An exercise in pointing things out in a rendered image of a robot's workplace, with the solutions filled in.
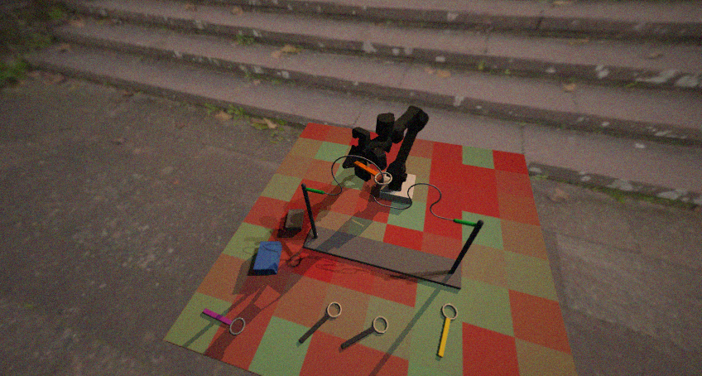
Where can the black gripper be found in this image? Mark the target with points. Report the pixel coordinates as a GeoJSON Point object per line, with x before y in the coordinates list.
{"type": "Point", "coordinates": [362, 151]}

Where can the yellow handle with tan loop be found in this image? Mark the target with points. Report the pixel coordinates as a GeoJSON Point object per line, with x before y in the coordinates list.
{"type": "Point", "coordinates": [445, 330]}

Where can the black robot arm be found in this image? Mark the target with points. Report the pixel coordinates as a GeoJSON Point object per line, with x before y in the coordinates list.
{"type": "Point", "coordinates": [391, 131]}

